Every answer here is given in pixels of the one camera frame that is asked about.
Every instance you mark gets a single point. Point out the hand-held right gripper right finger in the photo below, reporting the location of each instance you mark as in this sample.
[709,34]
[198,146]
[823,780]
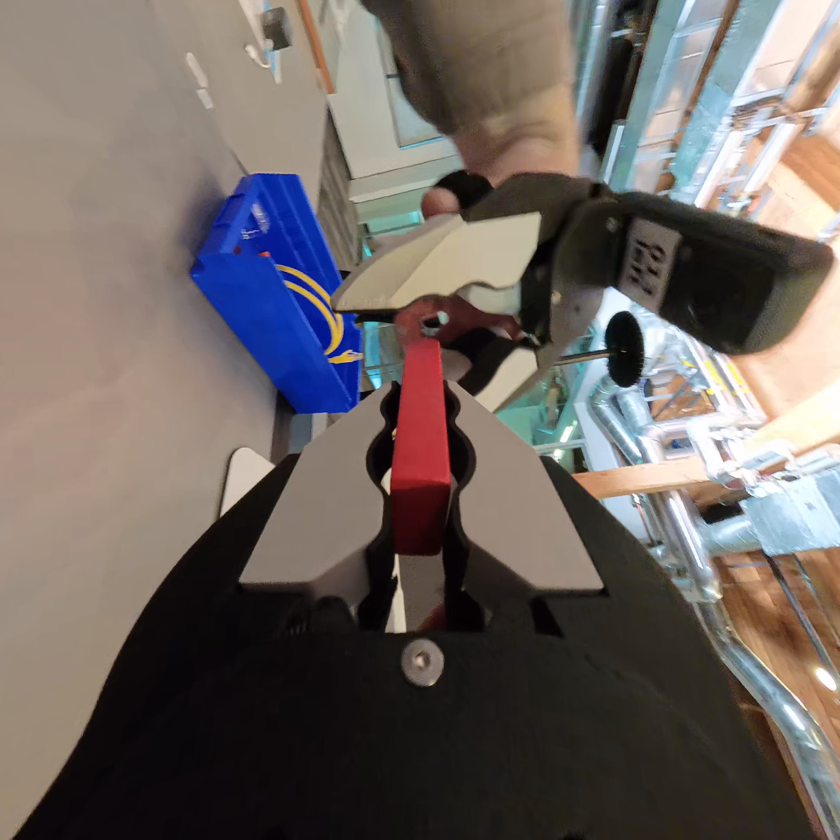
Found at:
[525,525]

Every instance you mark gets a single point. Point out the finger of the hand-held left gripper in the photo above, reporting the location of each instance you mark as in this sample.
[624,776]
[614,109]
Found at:
[505,374]
[446,256]

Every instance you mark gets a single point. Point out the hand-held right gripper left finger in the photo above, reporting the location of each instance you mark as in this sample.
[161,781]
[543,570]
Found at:
[309,525]

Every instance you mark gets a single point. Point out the long red rectangular bar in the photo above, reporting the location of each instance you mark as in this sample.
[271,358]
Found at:
[420,433]

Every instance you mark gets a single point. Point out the blue plastic bin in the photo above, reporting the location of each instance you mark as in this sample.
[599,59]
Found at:
[250,295]

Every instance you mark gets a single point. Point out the person's left forearm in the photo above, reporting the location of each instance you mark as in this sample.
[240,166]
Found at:
[473,53]

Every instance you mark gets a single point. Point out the person's left hand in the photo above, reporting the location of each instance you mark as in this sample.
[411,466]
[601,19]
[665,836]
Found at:
[525,138]

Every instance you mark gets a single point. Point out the yellow item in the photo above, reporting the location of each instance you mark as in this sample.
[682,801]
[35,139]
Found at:
[322,309]

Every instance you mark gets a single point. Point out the silver ceiling duct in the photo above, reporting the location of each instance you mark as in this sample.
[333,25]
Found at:
[683,499]

